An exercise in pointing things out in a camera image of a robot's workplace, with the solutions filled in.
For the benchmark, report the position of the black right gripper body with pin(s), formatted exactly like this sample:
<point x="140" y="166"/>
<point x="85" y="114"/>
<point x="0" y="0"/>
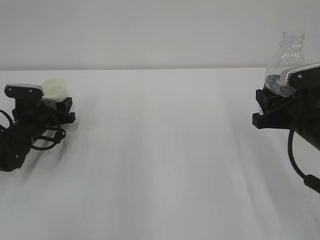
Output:
<point x="304" y="107"/>

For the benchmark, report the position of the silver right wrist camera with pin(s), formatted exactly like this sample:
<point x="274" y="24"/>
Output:
<point x="301" y="78"/>

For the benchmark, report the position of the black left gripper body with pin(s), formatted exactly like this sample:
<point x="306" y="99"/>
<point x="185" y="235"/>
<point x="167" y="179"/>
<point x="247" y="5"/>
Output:
<point x="36" y="116"/>

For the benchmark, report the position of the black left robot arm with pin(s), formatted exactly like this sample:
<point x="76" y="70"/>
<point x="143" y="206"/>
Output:
<point x="16" y="142"/>

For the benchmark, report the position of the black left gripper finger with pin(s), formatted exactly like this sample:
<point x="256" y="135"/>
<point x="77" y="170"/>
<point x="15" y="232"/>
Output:
<point x="63" y="109"/>

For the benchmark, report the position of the clear water bottle green label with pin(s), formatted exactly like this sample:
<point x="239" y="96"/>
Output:
<point x="289" y="56"/>

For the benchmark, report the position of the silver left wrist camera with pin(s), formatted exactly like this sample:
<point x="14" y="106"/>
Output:
<point x="23" y="91"/>

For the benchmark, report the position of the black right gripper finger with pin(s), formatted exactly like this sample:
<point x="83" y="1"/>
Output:
<point x="278" y="112"/>

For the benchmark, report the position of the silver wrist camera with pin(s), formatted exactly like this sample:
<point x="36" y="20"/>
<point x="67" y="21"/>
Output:
<point x="301" y="78"/>
<point x="23" y="91"/>

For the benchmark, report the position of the white paper cup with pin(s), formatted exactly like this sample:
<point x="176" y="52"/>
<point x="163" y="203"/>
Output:
<point x="55" y="91"/>

